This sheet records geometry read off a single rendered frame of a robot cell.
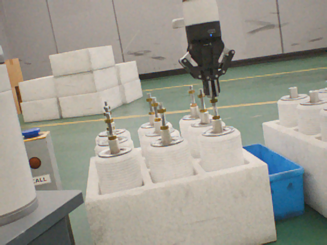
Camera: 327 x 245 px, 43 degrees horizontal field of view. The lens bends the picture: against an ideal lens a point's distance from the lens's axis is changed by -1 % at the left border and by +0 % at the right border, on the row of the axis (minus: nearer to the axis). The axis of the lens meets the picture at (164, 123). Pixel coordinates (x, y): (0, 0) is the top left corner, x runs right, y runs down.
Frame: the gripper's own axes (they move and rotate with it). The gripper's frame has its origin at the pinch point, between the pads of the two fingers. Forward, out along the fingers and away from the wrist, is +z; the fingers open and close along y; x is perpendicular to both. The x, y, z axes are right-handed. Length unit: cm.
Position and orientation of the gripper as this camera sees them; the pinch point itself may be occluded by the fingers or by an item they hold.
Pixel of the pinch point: (211, 88)
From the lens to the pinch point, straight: 93.0
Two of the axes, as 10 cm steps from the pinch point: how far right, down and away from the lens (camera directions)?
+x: -3.0, -1.3, 9.5
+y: 9.4, -2.1, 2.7
